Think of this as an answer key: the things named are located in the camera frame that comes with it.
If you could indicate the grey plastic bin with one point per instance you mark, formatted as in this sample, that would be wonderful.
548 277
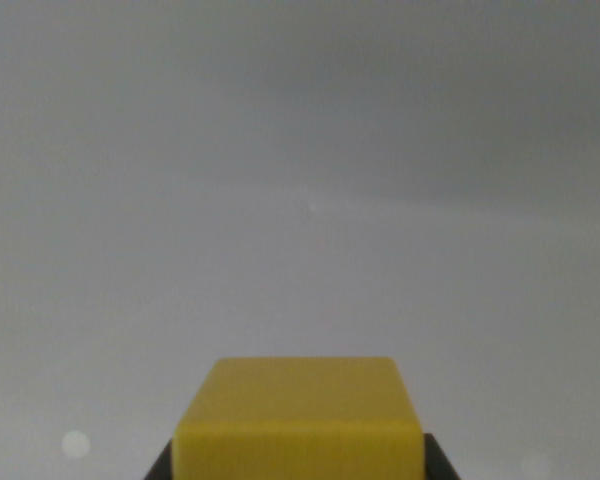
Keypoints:
300 175

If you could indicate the yellow cube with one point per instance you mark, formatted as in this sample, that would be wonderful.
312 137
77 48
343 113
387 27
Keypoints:
298 420

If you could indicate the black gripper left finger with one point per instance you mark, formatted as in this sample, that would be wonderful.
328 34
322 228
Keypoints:
161 465

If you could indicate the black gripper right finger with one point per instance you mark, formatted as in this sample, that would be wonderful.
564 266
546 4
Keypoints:
437 462

